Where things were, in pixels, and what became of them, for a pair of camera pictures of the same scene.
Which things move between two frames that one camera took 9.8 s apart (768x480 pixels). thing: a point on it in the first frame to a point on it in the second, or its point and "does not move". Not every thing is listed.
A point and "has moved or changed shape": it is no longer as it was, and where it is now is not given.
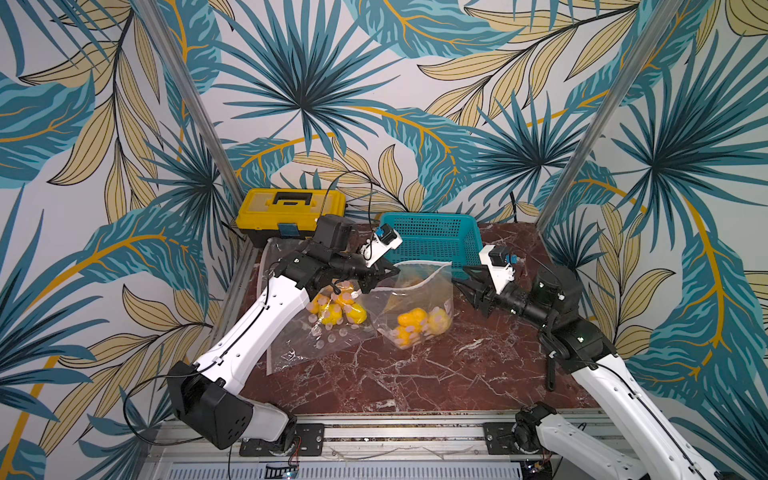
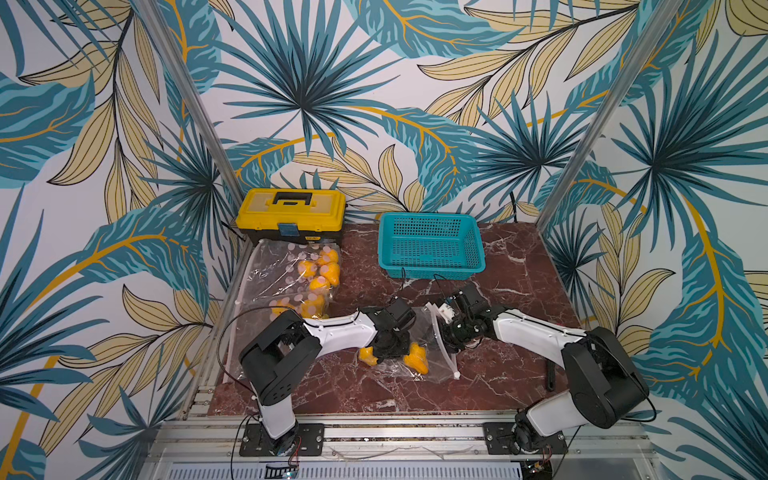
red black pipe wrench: x=551 y=370 does not move
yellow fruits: x=433 y=322 to x=312 y=305
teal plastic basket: x=437 y=237 does not move
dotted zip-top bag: x=417 y=304 has moved or changed shape
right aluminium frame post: x=587 y=146 does not move
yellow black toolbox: x=283 y=213 does not move
